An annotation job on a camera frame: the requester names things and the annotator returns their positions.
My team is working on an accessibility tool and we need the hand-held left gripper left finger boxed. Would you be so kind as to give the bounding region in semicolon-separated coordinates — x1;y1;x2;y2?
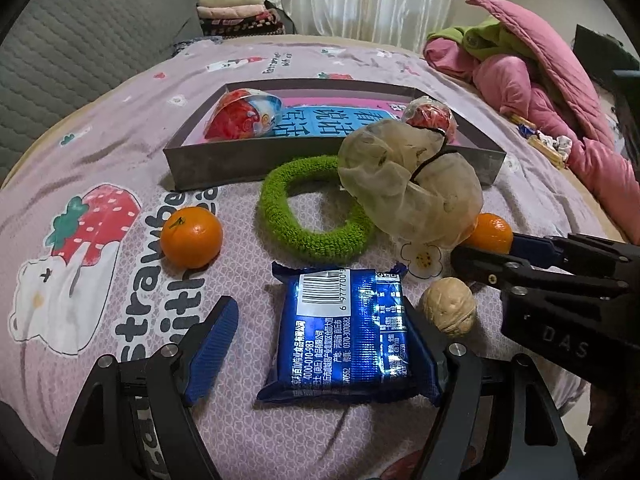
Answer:
52;296;240;480

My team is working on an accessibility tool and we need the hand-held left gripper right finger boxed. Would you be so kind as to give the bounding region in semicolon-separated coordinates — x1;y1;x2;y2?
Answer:
406;304;586;480

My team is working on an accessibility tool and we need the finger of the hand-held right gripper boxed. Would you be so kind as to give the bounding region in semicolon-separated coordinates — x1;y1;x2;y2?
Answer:
510;232;640;281
450;245;631;302

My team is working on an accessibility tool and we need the orange mandarin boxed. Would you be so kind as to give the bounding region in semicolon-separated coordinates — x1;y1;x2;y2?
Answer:
160;207;224;269
467;212;514;256

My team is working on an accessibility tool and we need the walnut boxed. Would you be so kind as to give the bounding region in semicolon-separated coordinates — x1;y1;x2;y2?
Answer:
419;277;476;337

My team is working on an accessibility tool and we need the blue snack packet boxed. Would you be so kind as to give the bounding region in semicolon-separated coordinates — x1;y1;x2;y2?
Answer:
256;261;443;405

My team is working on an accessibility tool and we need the beige mesh scrunchie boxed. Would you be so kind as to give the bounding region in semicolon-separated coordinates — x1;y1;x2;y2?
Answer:
337;121;483;251

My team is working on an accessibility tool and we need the green fuzzy hair scrunchie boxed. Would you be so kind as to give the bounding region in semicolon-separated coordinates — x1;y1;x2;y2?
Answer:
258;156;376;263

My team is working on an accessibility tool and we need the shallow grey tray box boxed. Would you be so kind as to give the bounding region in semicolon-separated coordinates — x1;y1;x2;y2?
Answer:
164;78;507;193

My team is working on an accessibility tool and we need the small basket of snacks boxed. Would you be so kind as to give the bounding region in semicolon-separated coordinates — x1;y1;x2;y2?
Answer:
510;112;573;163

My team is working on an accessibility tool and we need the red wrapped candy ball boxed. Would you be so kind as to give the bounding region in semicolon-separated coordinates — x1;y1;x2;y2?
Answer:
401;100;457;141

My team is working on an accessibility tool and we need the pink quilt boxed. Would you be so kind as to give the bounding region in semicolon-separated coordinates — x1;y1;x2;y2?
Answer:
422;0;640;218

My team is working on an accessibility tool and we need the black television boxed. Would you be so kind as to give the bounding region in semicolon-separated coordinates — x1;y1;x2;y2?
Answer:
572;24;640;91

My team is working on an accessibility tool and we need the green blanket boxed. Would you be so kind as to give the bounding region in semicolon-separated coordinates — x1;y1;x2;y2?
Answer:
427;16;536;61

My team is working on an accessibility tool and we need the blue pink picture book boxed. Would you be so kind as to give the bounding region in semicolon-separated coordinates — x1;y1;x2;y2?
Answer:
272;100;408;138

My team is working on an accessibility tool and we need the red white snack bag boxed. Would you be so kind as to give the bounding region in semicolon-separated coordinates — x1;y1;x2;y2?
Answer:
204;89;283;141

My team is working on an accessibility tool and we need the grey quilted headboard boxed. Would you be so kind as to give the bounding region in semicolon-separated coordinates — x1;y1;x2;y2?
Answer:
0;0;203;186

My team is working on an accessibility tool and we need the stack of folded blankets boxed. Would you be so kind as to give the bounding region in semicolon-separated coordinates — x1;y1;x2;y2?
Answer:
196;0;286;38

